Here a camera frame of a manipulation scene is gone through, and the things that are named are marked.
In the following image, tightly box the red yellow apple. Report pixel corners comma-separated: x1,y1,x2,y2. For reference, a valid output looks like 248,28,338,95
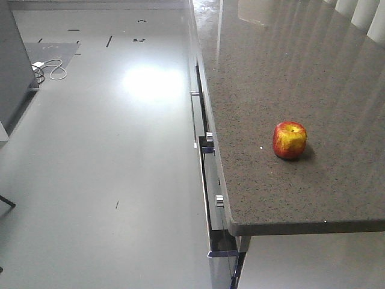
273,121,307,160

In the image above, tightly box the chrome drawer knob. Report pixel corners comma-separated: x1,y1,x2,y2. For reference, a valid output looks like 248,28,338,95
215,194,224,208
205,131,214,143

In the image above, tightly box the grey cabinet at left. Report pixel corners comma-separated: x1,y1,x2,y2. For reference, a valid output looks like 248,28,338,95
1,1,39,147

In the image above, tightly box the middle chrome drawer knob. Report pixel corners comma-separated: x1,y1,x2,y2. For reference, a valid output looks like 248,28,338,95
205,131,214,143

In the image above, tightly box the lower chrome drawer knob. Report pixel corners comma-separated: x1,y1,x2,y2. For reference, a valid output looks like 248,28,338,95
215,194,224,208

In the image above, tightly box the grey speckled kitchen counter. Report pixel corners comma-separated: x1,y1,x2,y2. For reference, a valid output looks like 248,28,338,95
187,0,385,289

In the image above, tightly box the white power adapter with cable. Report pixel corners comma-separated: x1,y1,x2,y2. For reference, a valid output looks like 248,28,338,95
31,58,67,84

